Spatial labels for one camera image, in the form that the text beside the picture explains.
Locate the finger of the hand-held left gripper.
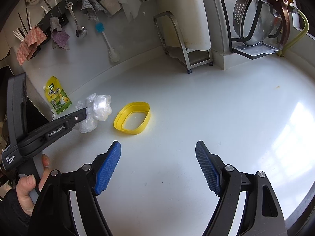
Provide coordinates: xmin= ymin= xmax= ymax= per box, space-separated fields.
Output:
xmin=50 ymin=106 xmax=88 ymax=129

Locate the dark stove top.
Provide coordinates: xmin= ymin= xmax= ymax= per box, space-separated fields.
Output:
xmin=0 ymin=64 xmax=53 ymax=185

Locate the pink wavy cloth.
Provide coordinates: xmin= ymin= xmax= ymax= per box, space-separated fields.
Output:
xmin=16 ymin=26 xmax=47 ymax=65

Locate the steel sink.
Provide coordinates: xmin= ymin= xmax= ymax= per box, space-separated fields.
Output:
xmin=281 ymin=152 xmax=315 ymax=236

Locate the dark chopsticks pair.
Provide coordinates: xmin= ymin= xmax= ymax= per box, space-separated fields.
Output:
xmin=18 ymin=7 xmax=31 ymax=36

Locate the person's left hand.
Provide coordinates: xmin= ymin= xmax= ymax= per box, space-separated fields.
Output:
xmin=15 ymin=154 xmax=51 ymax=216

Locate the white cutting board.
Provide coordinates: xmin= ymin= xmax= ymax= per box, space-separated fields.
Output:
xmin=156 ymin=0 xmax=212 ymax=52

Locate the steel steamer pot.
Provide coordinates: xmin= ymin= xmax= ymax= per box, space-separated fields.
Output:
xmin=231 ymin=0 xmax=283 ymax=47

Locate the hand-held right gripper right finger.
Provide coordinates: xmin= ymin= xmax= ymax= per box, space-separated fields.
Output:
xmin=195 ymin=140 xmax=288 ymax=236

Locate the blue bottle brush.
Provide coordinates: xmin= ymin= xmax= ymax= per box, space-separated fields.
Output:
xmin=95 ymin=23 xmax=120 ymax=63

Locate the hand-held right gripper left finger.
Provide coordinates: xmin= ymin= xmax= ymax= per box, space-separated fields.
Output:
xmin=28 ymin=141 xmax=122 ymax=236

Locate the person's left forearm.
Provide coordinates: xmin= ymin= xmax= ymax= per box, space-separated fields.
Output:
xmin=0 ymin=189 xmax=32 ymax=236

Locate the black pot rack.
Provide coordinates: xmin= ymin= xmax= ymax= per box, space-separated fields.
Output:
xmin=217 ymin=0 xmax=282 ymax=60

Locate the white hanging cloth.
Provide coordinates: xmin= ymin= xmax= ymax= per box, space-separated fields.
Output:
xmin=113 ymin=0 xmax=143 ymax=22

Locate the beige hanging cloth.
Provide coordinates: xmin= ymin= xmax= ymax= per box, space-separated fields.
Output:
xmin=100 ymin=0 xmax=123 ymax=17

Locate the brown rimmed pan lid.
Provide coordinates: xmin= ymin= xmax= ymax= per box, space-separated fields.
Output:
xmin=267 ymin=0 xmax=293 ymax=52

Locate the clear plastic bag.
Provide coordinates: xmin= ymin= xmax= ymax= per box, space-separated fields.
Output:
xmin=74 ymin=93 xmax=113 ymax=134

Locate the yellow green gas hose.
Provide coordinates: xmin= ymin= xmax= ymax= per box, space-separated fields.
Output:
xmin=278 ymin=10 xmax=309 ymax=57

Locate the metal cutting board rack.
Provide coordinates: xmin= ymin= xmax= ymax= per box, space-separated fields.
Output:
xmin=153 ymin=11 xmax=213 ymax=74

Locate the yellow plastic lid ring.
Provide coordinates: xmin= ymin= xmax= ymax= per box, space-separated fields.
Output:
xmin=113 ymin=102 xmax=151 ymax=135

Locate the white chopsticks bundle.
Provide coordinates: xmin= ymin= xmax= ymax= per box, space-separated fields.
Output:
xmin=13 ymin=29 xmax=27 ymax=41

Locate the yellow gas valve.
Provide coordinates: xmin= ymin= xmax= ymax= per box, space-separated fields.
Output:
xmin=281 ymin=0 xmax=299 ymax=14

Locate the grey hanging dishcloth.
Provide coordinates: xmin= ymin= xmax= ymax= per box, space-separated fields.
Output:
xmin=81 ymin=0 xmax=107 ymax=22

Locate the purple grey cloth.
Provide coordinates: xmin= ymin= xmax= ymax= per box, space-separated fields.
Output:
xmin=49 ymin=17 xmax=70 ymax=51

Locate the metal spoon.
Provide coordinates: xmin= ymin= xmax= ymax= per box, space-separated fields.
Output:
xmin=65 ymin=2 xmax=88 ymax=38

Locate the yellow green spout pouch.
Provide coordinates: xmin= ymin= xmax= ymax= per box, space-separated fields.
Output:
xmin=42 ymin=76 xmax=72 ymax=115

